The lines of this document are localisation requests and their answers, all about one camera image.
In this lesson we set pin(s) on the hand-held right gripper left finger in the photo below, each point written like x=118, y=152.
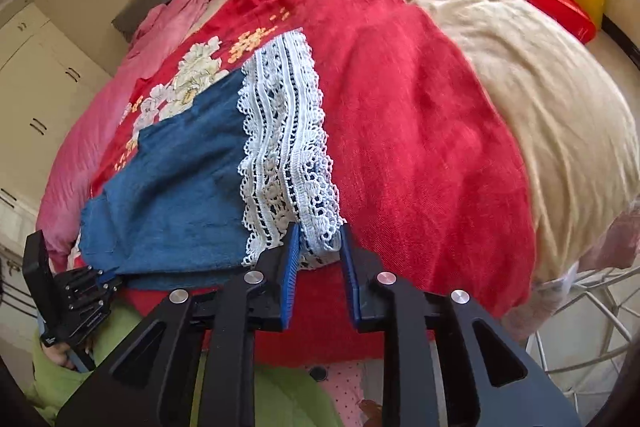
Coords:
x=289, y=274

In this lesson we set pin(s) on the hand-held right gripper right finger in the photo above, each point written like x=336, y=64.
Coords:
x=350, y=279

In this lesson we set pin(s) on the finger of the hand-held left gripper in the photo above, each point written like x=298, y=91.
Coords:
x=111, y=283

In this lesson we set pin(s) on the blue jeans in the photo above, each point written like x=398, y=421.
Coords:
x=190, y=187

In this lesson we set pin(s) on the person's left hand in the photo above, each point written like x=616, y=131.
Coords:
x=62, y=355

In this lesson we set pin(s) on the pink dotted cloth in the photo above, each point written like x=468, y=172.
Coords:
x=345, y=387

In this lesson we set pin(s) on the person's green garment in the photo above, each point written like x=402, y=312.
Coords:
x=290, y=397

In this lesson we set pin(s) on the pink blanket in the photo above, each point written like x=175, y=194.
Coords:
x=90, y=147

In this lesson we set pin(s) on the red floral blanket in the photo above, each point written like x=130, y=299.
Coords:
x=410, y=132

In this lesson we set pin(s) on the cream wardrobe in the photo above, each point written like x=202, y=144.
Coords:
x=35, y=72

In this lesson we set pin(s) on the beige duvet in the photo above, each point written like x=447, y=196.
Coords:
x=550, y=107

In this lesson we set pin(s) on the red box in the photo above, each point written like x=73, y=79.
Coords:
x=562, y=7

